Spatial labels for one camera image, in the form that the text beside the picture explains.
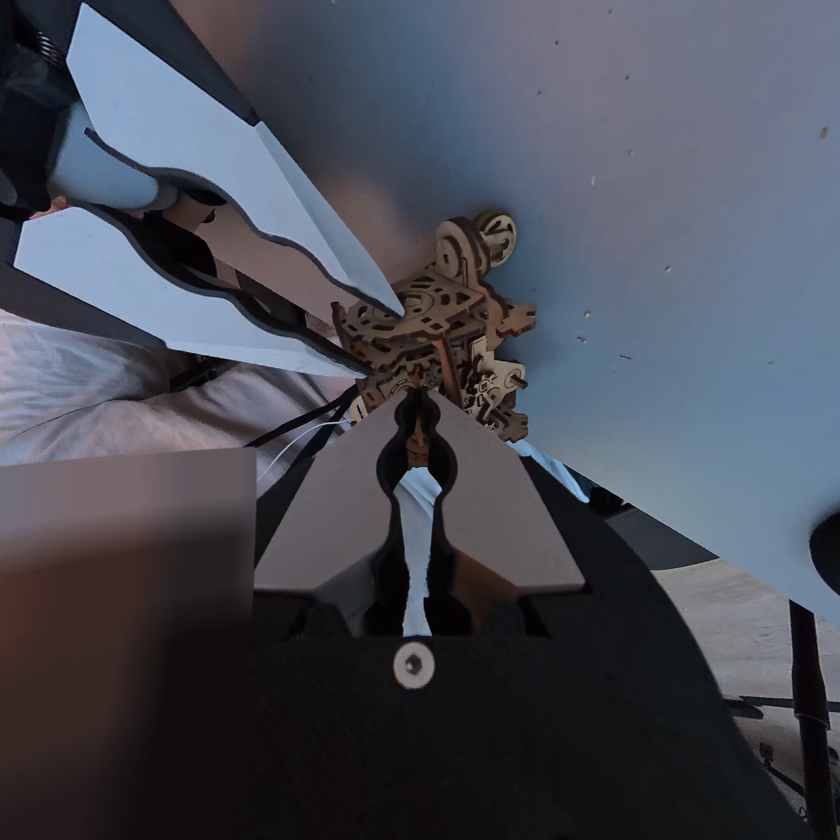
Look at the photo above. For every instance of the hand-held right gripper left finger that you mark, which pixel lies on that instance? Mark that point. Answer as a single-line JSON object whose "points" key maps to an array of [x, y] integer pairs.
{"points": [[328, 525]]}

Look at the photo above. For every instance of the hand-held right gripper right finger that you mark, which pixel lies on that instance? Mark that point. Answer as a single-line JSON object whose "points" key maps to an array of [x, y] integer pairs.
{"points": [[505, 525]]}

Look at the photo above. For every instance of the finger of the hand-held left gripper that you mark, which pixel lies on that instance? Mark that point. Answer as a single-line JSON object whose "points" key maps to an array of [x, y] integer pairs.
{"points": [[98, 275], [164, 111]]}

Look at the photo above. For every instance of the wooden mechanical model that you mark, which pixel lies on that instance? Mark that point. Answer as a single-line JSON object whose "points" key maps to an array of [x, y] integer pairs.
{"points": [[459, 262]]}

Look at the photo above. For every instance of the grey desk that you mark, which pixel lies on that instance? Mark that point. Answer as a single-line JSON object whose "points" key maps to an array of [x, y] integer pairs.
{"points": [[656, 197]]}

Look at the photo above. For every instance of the black desk leg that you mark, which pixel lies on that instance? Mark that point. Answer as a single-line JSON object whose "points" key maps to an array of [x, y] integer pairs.
{"points": [[810, 722]]}

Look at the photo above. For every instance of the white thread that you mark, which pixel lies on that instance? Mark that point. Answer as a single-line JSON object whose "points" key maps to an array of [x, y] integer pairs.
{"points": [[315, 428]]}

